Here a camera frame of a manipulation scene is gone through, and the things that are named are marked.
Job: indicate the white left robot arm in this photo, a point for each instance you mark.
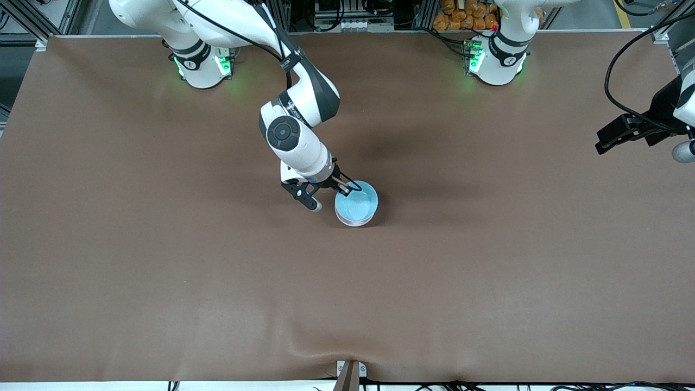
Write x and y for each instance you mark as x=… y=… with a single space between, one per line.
x=499 y=60

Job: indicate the black electronics box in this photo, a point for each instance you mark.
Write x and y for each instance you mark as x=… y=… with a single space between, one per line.
x=342 y=6

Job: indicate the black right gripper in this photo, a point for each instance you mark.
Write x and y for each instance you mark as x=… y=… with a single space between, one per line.
x=332 y=181

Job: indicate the white terminal block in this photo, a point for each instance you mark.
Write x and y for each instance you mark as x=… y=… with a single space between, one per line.
x=357 y=25

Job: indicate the pink bowl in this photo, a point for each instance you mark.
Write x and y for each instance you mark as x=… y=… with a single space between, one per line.
x=354 y=222

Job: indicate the light blue bowl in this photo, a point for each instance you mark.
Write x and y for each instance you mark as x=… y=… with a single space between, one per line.
x=355 y=203

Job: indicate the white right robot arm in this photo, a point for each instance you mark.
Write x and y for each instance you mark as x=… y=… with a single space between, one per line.
x=309 y=152

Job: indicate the aluminium frame rail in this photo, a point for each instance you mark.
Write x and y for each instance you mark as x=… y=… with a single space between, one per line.
x=32 y=21
x=661 y=35

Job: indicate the orange packaged snacks pile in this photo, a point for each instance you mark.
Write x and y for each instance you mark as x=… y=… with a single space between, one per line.
x=461 y=16

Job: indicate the brown table mat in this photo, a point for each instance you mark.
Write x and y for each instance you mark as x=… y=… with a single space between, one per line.
x=347 y=298

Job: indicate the aluminium frame post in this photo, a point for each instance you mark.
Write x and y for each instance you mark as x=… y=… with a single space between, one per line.
x=281 y=13
x=423 y=13

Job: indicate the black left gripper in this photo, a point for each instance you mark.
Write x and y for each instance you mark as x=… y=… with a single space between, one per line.
x=658 y=115

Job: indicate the metal table clamp bracket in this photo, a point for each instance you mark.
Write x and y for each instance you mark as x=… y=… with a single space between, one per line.
x=351 y=374

